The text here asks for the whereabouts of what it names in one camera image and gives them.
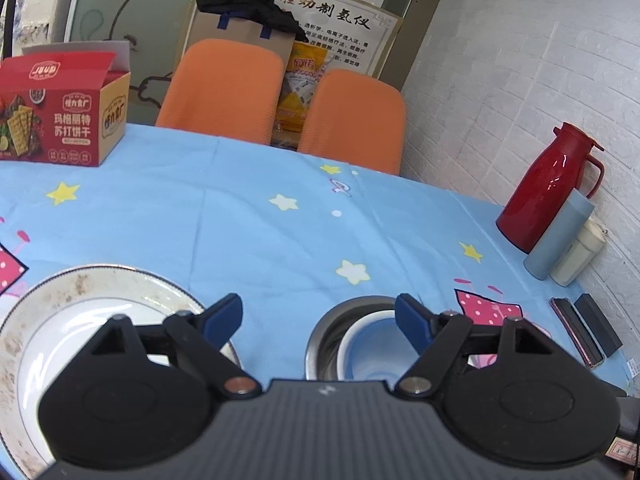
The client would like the frosted glass door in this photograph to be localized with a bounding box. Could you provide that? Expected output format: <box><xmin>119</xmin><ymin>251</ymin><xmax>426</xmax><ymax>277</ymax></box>
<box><xmin>65</xmin><ymin>0</ymin><xmax>206</xmax><ymax>128</ymax></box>

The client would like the blue cartoon tablecloth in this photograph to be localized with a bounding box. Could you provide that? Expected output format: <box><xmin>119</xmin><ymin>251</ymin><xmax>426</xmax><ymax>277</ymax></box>
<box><xmin>0</xmin><ymin>121</ymin><xmax>633</xmax><ymax>480</ymax></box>

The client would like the cardboard box with black cloth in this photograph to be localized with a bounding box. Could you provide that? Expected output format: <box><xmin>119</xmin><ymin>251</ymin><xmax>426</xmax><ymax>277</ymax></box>
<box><xmin>186</xmin><ymin>10</ymin><xmax>296</xmax><ymax>76</ymax></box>

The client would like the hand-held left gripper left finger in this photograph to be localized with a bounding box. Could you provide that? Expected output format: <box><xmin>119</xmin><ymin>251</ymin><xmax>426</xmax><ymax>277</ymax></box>
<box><xmin>80</xmin><ymin>292</ymin><xmax>263</xmax><ymax>397</ymax></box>

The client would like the cream lidded cup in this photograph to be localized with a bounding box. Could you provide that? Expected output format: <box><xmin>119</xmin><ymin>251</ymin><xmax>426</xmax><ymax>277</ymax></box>
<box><xmin>549</xmin><ymin>220</ymin><xmax>608</xmax><ymax>287</ymax></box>

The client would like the white ceramic bowl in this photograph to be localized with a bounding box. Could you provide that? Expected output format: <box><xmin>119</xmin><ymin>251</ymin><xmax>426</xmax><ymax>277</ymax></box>
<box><xmin>341</xmin><ymin>310</ymin><xmax>403</xmax><ymax>380</ymax></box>

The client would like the yellow snack bag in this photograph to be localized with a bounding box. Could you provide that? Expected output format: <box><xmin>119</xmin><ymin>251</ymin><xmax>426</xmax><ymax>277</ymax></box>
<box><xmin>272</xmin><ymin>41</ymin><xmax>333</xmax><ymax>148</ymax></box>

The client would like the wall poster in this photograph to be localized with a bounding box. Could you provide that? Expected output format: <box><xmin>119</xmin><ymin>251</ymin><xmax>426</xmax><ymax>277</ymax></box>
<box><xmin>192</xmin><ymin>0</ymin><xmax>405</xmax><ymax>81</ymax></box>

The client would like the red thermos jug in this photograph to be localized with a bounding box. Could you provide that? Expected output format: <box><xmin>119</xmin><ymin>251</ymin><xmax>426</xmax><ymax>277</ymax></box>
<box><xmin>496</xmin><ymin>121</ymin><xmax>606</xmax><ymax>254</ymax></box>

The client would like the large white patterned-rim plate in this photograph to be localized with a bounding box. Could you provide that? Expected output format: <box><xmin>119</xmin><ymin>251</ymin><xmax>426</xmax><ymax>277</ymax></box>
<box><xmin>0</xmin><ymin>263</ymin><xmax>241</xmax><ymax>480</ymax></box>

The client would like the orange chair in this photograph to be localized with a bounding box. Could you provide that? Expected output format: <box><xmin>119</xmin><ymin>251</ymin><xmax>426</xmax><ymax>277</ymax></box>
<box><xmin>155</xmin><ymin>39</ymin><xmax>285</xmax><ymax>145</ymax></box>
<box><xmin>297</xmin><ymin>70</ymin><xmax>407</xmax><ymax>177</ymax></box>

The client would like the stainless steel bowl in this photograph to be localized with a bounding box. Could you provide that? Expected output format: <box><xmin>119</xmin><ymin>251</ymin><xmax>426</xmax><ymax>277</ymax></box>
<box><xmin>305</xmin><ymin>296</ymin><xmax>401</xmax><ymax>381</ymax></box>

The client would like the red cracker box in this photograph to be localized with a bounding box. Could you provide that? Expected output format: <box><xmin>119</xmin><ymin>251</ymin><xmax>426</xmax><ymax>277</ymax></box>
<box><xmin>0</xmin><ymin>40</ymin><xmax>132</xmax><ymax>168</ymax></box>

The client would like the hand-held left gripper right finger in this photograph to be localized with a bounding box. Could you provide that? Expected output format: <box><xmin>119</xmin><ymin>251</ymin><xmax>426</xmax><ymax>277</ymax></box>
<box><xmin>395</xmin><ymin>294</ymin><xmax>556</xmax><ymax>396</ymax></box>

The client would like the black rectangular case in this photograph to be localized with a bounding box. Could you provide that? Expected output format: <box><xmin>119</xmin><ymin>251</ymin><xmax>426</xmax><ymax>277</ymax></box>
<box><xmin>548</xmin><ymin>297</ymin><xmax>605</xmax><ymax>371</ymax></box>
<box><xmin>573</xmin><ymin>293</ymin><xmax>623</xmax><ymax>358</ymax></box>

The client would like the grey-blue tumbler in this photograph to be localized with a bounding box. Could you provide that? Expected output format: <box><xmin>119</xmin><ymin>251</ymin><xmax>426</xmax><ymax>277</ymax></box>
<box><xmin>523</xmin><ymin>191</ymin><xmax>596</xmax><ymax>281</ymax></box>

